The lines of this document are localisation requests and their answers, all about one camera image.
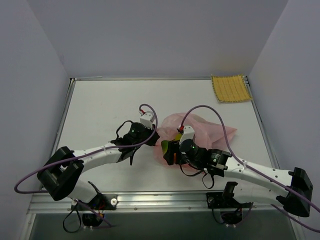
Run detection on orange green fake mango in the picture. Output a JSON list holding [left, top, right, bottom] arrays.
[[161, 140, 173, 155]]

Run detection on pink plastic bag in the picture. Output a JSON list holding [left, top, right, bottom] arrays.
[[153, 112, 227, 166]]

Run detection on green fake pear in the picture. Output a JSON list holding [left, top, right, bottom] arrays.
[[174, 133, 182, 141]]

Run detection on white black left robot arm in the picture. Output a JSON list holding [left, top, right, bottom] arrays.
[[37, 122, 159, 210]]

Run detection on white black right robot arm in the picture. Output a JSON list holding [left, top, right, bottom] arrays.
[[161, 139, 313, 218]]

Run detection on yellow woven mat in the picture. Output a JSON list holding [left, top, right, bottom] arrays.
[[210, 75, 253, 104]]

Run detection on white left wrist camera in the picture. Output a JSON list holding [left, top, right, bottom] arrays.
[[139, 110, 155, 130]]

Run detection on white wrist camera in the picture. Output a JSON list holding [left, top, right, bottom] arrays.
[[177, 125, 195, 145], [139, 110, 155, 130]]

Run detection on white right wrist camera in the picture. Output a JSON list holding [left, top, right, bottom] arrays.
[[177, 125, 195, 145]]

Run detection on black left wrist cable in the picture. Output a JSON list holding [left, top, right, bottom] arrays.
[[109, 119, 135, 145]]

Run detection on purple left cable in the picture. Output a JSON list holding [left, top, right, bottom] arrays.
[[14, 103, 158, 194]]

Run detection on purple cable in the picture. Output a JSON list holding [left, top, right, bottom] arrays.
[[179, 104, 320, 232], [14, 103, 158, 194]]

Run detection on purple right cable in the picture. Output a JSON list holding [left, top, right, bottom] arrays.
[[179, 104, 320, 232]]

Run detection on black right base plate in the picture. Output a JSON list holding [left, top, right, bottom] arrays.
[[206, 191, 251, 209]]

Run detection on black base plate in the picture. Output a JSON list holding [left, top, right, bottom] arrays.
[[67, 192, 117, 211], [206, 191, 251, 209]]

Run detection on aluminium front rail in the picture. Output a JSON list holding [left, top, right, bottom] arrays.
[[27, 191, 266, 213]]

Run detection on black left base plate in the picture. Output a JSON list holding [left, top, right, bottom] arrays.
[[67, 192, 117, 211]]

